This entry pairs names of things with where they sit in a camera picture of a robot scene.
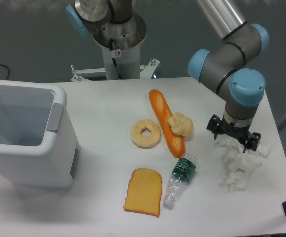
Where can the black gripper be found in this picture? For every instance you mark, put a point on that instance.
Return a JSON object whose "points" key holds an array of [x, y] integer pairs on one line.
{"points": [[217, 127]]}

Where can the round knotted bread roll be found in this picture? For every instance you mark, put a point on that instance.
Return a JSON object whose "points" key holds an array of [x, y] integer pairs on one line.
{"points": [[180, 124]]}

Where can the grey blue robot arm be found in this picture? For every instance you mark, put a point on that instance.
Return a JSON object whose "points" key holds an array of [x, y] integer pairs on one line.
{"points": [[224, 71]]}

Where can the toast bread slice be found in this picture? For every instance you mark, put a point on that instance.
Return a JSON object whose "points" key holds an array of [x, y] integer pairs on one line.
{"points": [[144, 192]]}

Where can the crumpled white paper tissue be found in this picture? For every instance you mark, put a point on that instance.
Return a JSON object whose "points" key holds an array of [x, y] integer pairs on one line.
{"points": [[240, 165]]}

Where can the clear plastic bottle green label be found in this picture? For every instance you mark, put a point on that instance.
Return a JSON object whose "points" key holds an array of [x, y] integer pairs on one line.
{"points": [[179, 179]]}

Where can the orange baguette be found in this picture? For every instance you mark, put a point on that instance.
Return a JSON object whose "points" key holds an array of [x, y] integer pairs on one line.
{"points": [[162, 111]]}

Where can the white grey bin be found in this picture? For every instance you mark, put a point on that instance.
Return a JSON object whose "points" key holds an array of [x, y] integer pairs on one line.
{"points": [[38, 144]]}

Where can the ring shaped donut bread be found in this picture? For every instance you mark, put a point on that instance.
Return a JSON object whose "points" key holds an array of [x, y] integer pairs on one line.
{"points": [[145, 133]]}

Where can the white metal base frame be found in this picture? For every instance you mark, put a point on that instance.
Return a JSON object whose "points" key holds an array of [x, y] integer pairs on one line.
{"points": [[148, 71]]}

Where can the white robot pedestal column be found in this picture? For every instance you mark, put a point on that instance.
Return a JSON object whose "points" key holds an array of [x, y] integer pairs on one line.
{"points": [[120, 43]]}

